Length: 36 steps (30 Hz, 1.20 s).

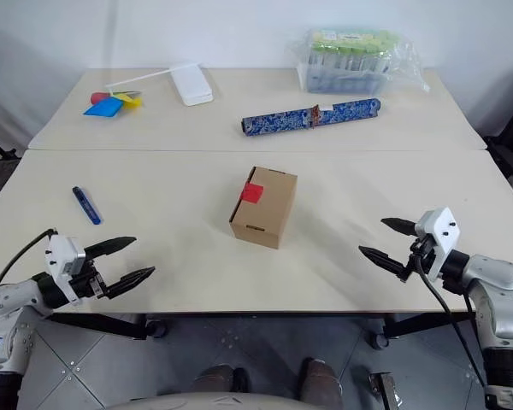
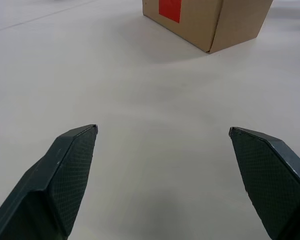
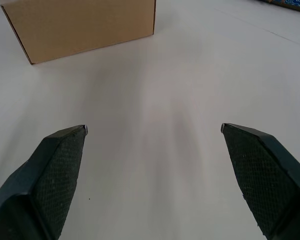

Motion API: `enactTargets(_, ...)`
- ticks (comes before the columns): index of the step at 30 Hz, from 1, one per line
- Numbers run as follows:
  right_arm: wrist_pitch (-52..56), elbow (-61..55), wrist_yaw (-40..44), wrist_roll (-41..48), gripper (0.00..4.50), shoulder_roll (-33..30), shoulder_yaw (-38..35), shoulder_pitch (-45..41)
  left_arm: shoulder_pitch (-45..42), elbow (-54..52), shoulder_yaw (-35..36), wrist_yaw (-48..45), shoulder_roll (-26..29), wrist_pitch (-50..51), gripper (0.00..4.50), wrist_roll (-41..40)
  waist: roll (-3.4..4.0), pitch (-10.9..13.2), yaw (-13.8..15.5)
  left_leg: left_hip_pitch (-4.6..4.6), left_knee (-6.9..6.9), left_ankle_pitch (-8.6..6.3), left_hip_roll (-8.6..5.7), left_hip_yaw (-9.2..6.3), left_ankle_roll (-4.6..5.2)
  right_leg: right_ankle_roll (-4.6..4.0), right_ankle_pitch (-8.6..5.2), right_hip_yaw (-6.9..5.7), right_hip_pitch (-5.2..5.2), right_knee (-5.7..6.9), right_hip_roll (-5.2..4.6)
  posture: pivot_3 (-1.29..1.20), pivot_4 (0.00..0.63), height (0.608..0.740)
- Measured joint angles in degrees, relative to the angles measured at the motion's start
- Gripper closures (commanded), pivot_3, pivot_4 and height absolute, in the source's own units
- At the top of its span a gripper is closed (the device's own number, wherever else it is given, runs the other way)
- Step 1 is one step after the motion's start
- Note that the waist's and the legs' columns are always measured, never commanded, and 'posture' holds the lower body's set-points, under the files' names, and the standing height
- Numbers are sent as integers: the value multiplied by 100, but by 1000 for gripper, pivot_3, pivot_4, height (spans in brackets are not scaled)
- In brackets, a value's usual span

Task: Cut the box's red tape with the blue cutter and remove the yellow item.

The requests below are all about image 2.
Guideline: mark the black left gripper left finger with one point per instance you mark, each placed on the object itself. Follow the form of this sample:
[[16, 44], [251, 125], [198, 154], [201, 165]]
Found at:
[[52, 180]]

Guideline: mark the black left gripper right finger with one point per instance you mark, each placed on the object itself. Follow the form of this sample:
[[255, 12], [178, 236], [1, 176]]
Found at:
[[272, 180]]

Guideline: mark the brown cardboard box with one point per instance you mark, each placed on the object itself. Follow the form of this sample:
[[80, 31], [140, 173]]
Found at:
[[202, 22]]

